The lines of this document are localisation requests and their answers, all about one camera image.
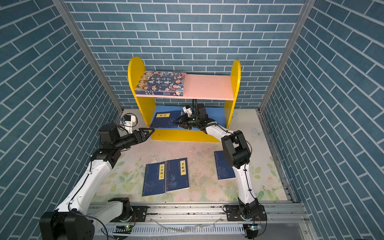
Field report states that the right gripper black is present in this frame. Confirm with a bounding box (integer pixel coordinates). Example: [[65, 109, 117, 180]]
[[173, 114, 201, 131]]

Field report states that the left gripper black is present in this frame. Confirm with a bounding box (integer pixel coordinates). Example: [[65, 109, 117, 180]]
[[113, 128, 154, 152]]

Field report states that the blue book yellow label Yijing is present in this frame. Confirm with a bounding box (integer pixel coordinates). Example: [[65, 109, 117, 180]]
[[150, 110, 183, 129]]

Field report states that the colourful illustrated thick book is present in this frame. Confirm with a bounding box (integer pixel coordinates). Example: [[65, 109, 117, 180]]
[[135, 71, 187, 97]]

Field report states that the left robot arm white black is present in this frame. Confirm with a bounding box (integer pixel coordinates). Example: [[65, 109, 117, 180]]
[[39, 124, 155, 240]]

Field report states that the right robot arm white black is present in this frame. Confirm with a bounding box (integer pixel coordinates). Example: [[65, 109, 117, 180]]
[[173, 100, 268, 222]]

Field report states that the yellow shelf with coloured boards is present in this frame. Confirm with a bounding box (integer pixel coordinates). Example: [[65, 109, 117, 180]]
[[128, 57, 241, 143]]

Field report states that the floral table mat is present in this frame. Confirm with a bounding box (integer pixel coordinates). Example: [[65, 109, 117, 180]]
[[93, 109, 291, 202]]

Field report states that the blue book leftmost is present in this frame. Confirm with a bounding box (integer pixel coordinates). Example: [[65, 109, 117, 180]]
[[142, 162, 166, 197]]

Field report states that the blue book rightmost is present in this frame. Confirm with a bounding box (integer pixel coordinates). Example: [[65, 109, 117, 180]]
[[214, 151, 236, 181]]

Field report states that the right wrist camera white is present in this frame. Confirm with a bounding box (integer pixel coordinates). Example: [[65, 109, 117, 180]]
[[183, 105, 194, 117]]

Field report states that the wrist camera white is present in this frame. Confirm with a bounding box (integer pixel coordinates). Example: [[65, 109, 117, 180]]
[[183, 105, 194, 117], [121, 113, 138, 134]]

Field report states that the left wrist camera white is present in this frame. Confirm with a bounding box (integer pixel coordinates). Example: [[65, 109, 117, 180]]
[[121, 113, 138, 134]]

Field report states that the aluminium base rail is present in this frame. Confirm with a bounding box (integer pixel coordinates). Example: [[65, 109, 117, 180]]
[[52, 201, 319, 240]]

